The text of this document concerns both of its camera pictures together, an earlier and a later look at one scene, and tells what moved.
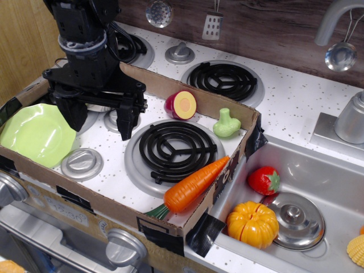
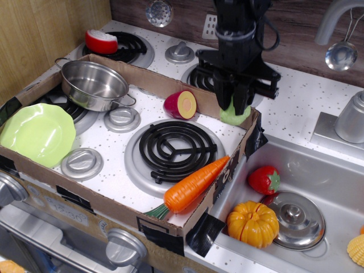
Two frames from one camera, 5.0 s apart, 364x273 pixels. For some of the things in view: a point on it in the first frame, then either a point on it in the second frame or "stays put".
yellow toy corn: x=355 y=250 stays put
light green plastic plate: x=40 y=132 stays put
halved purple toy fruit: x=181 y=104 stays put
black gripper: x=93 y=77 -> x=239 y=54
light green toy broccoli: x=226 y=125 -> x=229 y=116
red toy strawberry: x=264 y=180 stays put
